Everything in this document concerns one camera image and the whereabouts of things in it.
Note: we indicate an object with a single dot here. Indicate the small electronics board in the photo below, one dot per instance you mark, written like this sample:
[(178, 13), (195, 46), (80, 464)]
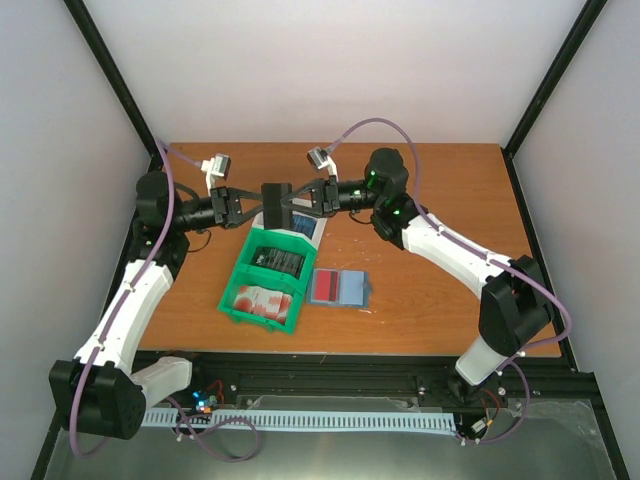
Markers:
[(205, 403)]

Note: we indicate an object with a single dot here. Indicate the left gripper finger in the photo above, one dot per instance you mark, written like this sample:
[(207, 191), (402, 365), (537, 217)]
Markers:
[(238, 217), (240, 197)]

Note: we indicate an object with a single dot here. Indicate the metal base plate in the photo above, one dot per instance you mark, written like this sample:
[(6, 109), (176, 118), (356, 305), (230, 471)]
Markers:
[(557, 440)]

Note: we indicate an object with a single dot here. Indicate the black frame post right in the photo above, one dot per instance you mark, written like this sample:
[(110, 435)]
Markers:
[(570, 46)]

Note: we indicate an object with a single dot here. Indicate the black card stack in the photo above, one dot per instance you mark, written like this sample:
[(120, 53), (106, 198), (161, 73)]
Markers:
[(278, 260)]

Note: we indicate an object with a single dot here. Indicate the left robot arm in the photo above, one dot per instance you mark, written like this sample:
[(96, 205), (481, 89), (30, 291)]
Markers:
[(98, 392)]

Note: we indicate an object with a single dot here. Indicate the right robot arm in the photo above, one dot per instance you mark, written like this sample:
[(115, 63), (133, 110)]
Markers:
[(514, 306)]

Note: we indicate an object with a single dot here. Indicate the black frame post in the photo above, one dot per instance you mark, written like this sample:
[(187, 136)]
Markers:
[(570, 46), (99, 49)]

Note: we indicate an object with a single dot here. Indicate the light blue cable duct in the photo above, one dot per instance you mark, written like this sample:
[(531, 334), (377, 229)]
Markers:
[(329, 421)]

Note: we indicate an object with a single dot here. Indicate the blue card stack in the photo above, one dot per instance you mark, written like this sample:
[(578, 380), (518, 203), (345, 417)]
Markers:
[(304, 225)]

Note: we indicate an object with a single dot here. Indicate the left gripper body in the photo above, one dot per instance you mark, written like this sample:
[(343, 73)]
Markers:
[(223, 212)]

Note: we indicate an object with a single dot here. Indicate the white bin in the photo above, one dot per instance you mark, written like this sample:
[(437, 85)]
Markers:
[(285, 239)]

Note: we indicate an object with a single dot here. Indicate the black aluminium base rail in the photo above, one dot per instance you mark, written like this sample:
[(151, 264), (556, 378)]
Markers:
[(392, 383)]

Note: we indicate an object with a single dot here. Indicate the teal card holder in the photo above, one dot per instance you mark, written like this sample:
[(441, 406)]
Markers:
[(354, 289)]

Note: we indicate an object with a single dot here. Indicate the red white card stack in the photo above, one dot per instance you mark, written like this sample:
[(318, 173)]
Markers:
[(264, 303)]

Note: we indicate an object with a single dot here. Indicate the green bin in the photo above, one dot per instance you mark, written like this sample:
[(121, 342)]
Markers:
[(246, 276), (300, 284)]

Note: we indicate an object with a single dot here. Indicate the black frame post left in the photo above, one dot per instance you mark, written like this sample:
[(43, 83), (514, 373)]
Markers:
[(99, 49)]

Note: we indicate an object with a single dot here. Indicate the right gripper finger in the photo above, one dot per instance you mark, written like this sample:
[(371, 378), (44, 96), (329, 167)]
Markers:
[(301, 206), (306, 191)]

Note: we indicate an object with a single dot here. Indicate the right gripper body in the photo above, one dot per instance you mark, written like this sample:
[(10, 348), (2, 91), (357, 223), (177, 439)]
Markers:
[(330, 201)]

